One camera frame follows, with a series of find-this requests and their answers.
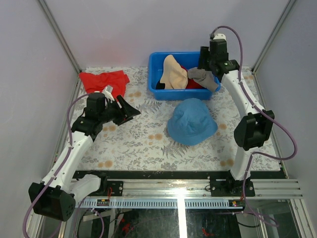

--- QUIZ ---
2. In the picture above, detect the beige bucket hat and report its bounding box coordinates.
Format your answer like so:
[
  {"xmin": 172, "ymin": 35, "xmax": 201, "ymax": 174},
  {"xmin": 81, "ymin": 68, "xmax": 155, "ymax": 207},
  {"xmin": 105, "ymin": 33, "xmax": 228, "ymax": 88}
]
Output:
[{"xmin": 156, "ymin": 55, "xmax": 188, "ymax": 90}]

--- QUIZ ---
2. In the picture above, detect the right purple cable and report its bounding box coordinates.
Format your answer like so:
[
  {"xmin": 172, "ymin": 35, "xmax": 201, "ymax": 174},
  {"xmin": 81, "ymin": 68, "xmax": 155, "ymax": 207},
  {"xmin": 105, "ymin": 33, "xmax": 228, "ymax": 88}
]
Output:
[{"xmin": 210, "ymin": 25, "xmax": 298, "ymax": 228}]

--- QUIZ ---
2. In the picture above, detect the aluminium frame post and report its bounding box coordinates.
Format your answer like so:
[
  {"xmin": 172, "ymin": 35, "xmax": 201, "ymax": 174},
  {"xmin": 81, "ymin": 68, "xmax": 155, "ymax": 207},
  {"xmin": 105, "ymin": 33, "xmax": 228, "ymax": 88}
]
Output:
[
  {"xmin": 37, "ymin": 0, "xmax": 82, "ymax": 74},
  {"xmin": 251, "ymin": 0, "xmax": 298, "ymax": 74}
]

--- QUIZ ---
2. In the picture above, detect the blue plastic bin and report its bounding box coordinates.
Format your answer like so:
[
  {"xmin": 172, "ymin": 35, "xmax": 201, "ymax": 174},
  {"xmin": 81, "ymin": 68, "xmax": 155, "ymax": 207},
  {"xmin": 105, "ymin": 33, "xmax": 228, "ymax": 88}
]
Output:
[{"xmin": 148, "ymin": 52, "xmax": 213, "ymax": 101}]

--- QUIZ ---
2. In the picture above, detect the purple cable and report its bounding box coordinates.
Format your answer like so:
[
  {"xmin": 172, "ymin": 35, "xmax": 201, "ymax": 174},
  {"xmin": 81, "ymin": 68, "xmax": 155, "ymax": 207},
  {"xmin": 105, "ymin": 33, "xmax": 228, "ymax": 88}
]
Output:
[
  {"xmin": 210, "ymin": 25, "xmax": 298, "ymax": 228},
  {"xmin": 22, "ymin": 93, "xmax": 105, "ymax": 238}
]

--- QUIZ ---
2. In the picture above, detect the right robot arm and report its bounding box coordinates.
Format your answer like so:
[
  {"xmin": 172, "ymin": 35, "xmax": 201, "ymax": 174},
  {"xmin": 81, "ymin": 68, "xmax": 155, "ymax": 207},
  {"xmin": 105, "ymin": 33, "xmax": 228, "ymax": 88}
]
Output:
[{"xmin": 199, "ymin": 38, "xmax": 274, "ymax": 197}]

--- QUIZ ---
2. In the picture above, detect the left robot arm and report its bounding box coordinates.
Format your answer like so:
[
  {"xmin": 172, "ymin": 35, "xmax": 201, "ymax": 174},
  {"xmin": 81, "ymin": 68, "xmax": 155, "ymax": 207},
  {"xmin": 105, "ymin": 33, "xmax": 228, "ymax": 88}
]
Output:
[{"xmin": 28, "ymin": 92, "xmax": 140, "ymax": 222}]

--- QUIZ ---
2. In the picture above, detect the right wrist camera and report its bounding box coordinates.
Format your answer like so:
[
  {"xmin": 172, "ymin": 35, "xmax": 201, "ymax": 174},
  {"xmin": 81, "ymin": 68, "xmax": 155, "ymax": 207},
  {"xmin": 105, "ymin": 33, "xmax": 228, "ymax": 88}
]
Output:
[{"xmin": 210, "ymin": 31, "xmax": 226, "ymax": 41}]

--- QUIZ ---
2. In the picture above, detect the blue bucket hat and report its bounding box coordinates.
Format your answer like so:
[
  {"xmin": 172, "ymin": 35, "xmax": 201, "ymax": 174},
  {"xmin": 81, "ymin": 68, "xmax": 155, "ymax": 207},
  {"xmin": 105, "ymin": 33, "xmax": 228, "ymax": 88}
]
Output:
[{"xmin": 167, "ymin": 98, "xmax": 218, "ymax": 146}]

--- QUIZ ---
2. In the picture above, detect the red hat in bin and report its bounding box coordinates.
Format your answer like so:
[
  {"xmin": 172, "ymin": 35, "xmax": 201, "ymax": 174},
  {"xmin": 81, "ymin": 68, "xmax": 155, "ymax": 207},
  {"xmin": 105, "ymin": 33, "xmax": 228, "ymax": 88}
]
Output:
[{"xmin": 177, "ymin": 65, "xmax": 203, "ymax": 89}]

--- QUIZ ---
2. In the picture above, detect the right aluminium frame post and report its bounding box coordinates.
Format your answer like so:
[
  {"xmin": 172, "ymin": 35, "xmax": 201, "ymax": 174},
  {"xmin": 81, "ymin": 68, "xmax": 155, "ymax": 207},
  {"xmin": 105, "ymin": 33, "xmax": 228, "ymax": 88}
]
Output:
[{"xmin": 251, "ymin": 0, "xmax": 298, "ymax": 74}]

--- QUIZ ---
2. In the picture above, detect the left aluminium frame post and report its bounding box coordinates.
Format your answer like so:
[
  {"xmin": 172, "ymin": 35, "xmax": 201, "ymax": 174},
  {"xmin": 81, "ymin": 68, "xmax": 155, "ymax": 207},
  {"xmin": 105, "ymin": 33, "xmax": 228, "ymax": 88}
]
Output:
[{"xmin": 37, "ymin": 0, "xmax": 82, "ymax": 74}]

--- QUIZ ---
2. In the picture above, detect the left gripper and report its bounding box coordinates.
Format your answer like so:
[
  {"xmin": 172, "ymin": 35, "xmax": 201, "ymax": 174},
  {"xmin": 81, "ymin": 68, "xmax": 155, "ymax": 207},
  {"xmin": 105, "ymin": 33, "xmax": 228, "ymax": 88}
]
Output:
[{"xmin": 100, "ymin": 95, "xmax": 141, "ymax": 125}]

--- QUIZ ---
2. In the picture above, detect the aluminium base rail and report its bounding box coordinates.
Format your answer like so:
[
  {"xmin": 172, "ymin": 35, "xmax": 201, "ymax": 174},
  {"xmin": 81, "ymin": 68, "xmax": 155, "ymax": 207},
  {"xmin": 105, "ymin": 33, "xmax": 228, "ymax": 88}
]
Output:
[{"xmin": 37, "ymin": 178, "xmax": 304, "ymax": 199}]

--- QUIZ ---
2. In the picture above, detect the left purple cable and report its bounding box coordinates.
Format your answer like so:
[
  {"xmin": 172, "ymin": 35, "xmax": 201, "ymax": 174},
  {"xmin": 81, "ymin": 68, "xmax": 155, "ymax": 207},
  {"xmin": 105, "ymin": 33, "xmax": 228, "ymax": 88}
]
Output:
[{"xmin": 22, "ymin": 93, "xmax": 105, "ymax": 238}]

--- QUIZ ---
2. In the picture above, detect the grey hat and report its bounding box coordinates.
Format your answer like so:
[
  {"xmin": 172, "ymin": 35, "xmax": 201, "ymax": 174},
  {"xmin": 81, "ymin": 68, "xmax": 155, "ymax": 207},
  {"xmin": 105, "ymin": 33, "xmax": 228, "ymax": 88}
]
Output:
[{"xmin": 187, "ymin": 67, "xmax": 218, "ymax": 92}]

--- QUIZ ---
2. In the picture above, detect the red cloth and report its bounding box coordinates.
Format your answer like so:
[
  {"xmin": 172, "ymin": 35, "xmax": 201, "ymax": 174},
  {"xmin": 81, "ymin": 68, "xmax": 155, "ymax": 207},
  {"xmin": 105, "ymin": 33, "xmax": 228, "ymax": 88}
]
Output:
[{"xmin": 79, "ymin": 70, "xmax": 130, "ymax": 98}]

